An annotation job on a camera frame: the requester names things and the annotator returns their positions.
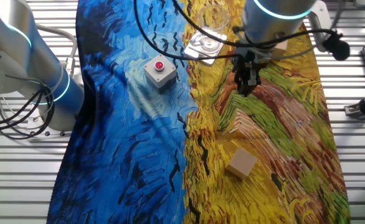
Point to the silver digital scale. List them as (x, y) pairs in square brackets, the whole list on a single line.
[(198, 56)]

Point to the grey box with red button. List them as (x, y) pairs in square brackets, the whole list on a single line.
[(157, 77)]

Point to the painted blue and yellow tablecloth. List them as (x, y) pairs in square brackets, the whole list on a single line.
[(123, 155)]

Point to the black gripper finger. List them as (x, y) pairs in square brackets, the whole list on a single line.
[(253, 81), (242, 84)]

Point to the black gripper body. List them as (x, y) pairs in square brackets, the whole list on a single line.
[(243, 63)]

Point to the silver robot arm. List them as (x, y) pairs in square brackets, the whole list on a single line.
[(14, 46)]

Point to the black foam microphone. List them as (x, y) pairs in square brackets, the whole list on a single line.
[(336, 46)]

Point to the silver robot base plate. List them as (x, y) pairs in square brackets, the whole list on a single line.
[(39, 132)]

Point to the wooden cube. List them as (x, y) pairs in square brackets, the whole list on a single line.
[(241, 163), (280, 46)]

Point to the clear glass cup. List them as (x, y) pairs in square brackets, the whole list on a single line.
[(215, 17)]

